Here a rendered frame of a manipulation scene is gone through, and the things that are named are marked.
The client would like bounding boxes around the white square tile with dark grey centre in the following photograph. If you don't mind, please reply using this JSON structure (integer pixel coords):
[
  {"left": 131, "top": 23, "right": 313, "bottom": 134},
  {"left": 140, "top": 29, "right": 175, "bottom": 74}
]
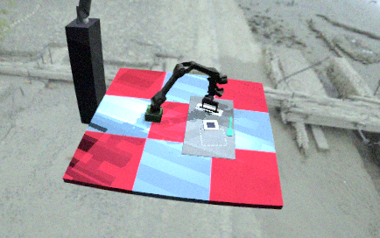
[{"left": 203, "top": 120, "right": 219, "bottom": 130}]

